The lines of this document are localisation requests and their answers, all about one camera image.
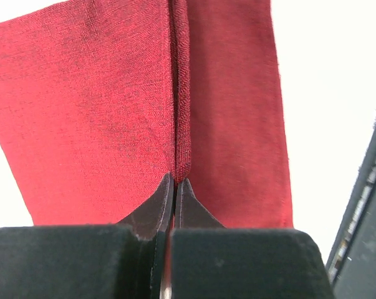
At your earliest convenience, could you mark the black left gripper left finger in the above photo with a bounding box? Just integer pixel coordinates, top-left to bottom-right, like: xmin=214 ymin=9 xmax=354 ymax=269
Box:
xmin=0 ymin=174 xmax=174 ymax=298

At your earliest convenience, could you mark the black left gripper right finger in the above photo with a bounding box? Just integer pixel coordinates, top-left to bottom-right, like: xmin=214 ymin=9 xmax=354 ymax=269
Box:
xmin=171 ymin=179 xmax=333 ymax=298

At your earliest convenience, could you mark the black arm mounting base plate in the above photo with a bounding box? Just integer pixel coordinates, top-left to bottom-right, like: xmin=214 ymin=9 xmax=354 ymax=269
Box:
xmin=325 ymin=124 xmax=376 ymax=299

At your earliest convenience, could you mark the dark red cloth napkin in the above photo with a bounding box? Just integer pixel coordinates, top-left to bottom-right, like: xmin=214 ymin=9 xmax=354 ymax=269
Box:
xmin=0 ymin=1 xmax=292 ymax=228

